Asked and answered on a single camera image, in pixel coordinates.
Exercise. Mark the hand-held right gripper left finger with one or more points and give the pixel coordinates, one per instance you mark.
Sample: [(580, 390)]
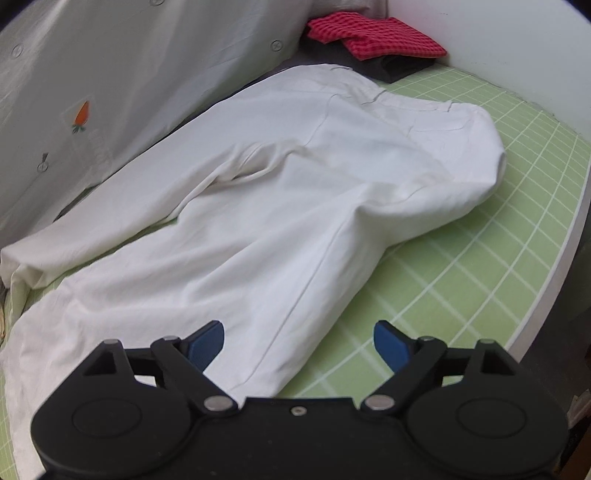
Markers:
[(206, 344)]

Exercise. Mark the white carrot print sheet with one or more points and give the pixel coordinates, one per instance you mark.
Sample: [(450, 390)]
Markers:
[(106, 87)]

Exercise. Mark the red checkered cloth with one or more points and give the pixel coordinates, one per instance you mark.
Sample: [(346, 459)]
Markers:
[(374, 37)]

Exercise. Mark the white pants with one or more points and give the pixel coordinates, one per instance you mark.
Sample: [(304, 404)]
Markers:
[(258, 217)]

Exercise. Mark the green grid cutting mat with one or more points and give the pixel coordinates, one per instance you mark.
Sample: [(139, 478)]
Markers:
[(485, 217)]

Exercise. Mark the dark folded cloth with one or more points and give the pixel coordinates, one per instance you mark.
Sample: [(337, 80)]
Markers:
[(399, 64)]

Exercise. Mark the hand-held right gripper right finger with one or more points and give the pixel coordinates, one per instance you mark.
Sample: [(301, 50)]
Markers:
[(390, 346)]

